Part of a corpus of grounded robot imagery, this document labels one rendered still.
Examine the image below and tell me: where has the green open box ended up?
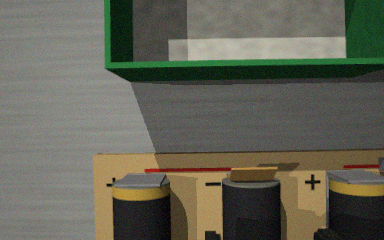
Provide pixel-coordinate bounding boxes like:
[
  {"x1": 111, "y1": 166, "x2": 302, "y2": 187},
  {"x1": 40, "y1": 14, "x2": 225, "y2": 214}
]
[{"x1": 104, "y1": 0, "x2": 384, "y2": 82}]

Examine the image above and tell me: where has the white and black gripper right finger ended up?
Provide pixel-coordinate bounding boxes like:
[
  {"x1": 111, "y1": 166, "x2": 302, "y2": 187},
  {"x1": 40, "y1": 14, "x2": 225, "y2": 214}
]
[{"x1": 314, "y1": 228, "x2": 344, "y2": 240}]

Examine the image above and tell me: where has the black battery with yellow band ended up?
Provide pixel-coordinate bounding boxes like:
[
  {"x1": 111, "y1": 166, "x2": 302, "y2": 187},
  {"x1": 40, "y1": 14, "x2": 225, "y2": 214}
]
[
  {"x1": 222, "y1": 177, "x2": 281, "y2": 240},
  {"x1": 329, "y1": 175, "x2": 384, "y2": 240},
  {"x1": 112, "y1": 178, "x2": 171, "y2": 240}
]

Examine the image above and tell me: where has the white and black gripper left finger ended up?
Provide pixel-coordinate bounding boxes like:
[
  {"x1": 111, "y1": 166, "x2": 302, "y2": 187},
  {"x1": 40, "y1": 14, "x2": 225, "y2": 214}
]
[{"x1": 205, "y1": 231, "x2": 221, "y2": 240}]

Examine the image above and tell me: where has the tan flat circuit board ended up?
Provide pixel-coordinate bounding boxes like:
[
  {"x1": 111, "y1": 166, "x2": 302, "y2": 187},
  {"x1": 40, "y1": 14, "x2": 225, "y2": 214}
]
[{"x1": 93, "y1": 148, "x2": 384, "y2": 240}]

